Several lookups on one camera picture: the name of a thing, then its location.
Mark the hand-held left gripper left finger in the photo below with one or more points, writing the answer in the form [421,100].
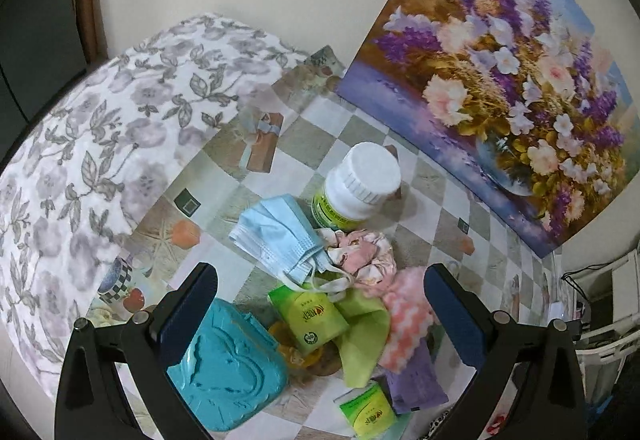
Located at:
[186,325]

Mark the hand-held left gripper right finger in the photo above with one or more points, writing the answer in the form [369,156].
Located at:
[452,315]

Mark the green cloth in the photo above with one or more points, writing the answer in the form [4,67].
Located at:
[360,340]

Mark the blue face mask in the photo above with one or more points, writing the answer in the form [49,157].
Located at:
[280,230]

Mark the teal plastic box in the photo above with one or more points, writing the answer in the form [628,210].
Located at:
[225,370]

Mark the purple packet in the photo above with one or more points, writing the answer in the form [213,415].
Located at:
[415,380]

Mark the black white patterned cloth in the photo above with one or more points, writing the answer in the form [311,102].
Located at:
[445,427]

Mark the pink floral cloth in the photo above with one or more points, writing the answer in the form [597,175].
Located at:
[360,250]

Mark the large green tissue packet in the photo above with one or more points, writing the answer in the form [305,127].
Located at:
[305,315]

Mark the small green tissue packet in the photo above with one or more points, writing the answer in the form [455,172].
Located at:
[367,412]

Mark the white shelf rack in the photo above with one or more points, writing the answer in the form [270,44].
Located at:
[615,310]

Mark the white pill bottle green label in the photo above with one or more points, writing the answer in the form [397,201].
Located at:
[360,180]

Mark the grey floral blanket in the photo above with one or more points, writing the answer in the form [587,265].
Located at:
[100,120]

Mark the floral canvas painting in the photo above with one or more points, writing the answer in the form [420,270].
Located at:
[500,70]

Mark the dark cabinet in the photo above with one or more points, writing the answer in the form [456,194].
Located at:
[35,45]

